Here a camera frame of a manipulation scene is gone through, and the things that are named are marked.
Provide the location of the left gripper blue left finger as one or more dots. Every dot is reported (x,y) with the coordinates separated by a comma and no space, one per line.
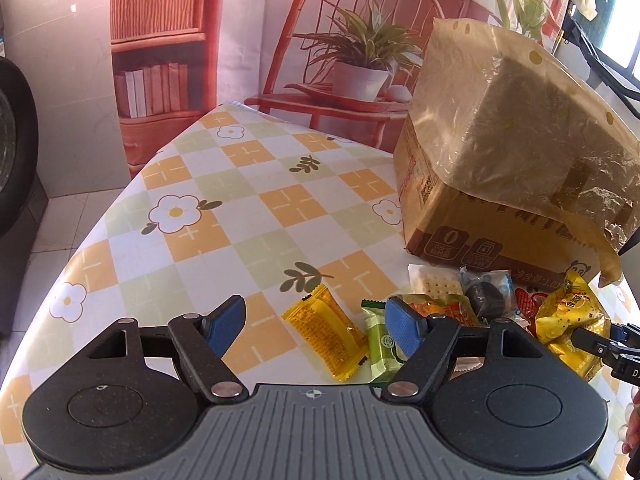
(202,341)

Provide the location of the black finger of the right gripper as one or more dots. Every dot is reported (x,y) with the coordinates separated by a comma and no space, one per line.
(620,351)

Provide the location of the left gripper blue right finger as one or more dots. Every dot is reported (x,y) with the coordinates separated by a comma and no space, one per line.
(427,343)

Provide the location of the green pineapple cake packet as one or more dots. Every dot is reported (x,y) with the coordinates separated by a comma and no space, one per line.
(384,354)

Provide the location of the yellow crinkled snack bag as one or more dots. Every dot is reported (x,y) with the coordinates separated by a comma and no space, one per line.
(573,305)

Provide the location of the yellow snack packet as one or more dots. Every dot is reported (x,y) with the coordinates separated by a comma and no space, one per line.
(323,324)

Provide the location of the person's right hand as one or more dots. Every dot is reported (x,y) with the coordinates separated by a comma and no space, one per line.
(629,432)

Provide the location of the orange snack packet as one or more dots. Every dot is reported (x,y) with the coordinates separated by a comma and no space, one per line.
(451,305)

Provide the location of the cracker sandwich packet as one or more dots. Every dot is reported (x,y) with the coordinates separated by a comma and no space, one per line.
(434,281)

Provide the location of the dark cookie clear packet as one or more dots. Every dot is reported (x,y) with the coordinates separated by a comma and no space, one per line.
(490,294)

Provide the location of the red candy packet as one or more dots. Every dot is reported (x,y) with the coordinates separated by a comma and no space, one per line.
(528,302)

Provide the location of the cardboard box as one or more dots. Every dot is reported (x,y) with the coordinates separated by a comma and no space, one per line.
(447,227)

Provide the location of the black exercise bike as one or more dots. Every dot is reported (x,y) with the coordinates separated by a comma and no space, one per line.
(598,69)

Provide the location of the printed room backdrop cloth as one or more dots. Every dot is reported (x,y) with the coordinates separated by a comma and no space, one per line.
(174,60)

